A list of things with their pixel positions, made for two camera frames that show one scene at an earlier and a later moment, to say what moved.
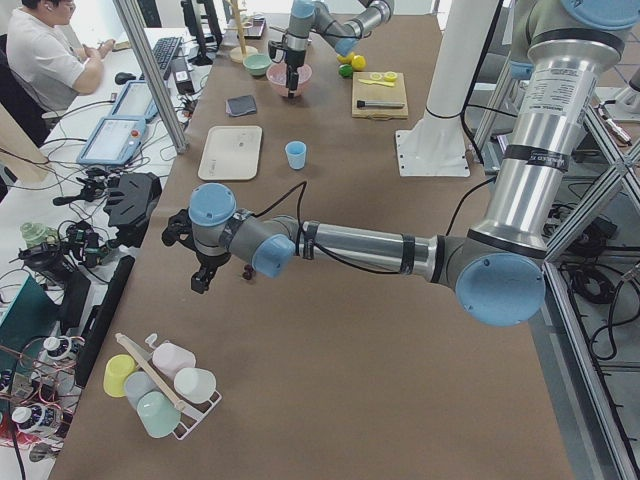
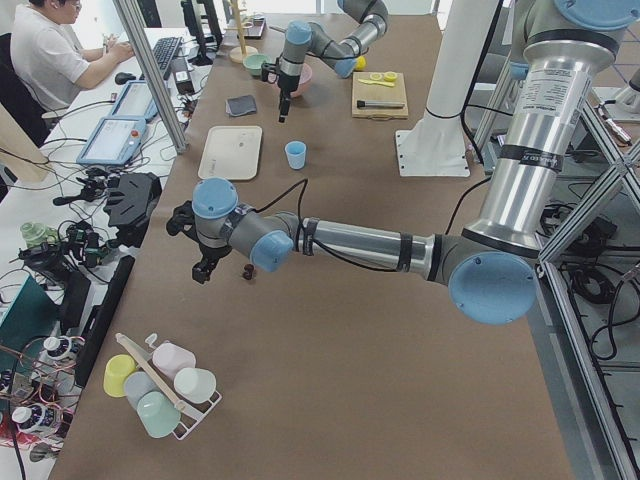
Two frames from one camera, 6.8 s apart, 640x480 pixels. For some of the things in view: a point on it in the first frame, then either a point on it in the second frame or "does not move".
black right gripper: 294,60 → 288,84
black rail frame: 164,50 does not move
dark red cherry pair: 248,270 does not move
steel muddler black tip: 364,103 does not move
